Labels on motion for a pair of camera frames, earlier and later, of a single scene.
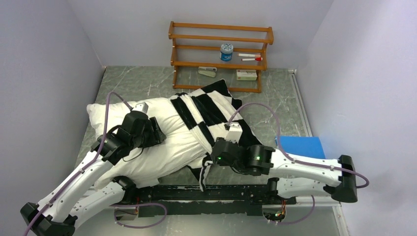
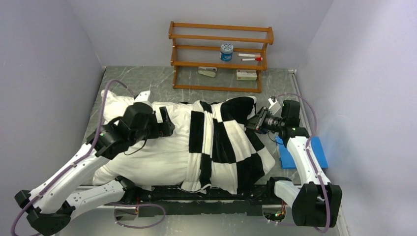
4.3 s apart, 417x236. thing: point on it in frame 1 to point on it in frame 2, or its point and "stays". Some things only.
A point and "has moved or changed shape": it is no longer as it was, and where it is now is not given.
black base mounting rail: x=202 y=200 stays
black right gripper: x=216 y=160 to x=251 y=124
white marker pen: x=255 y=55 stays
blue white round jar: x=226 y=51 stays
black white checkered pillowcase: x=208 y=109 has moved or changed shape
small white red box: x=246 y=74 stays
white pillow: x=156 y=163 has moved or changed shape
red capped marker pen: x=257 y=59 stays
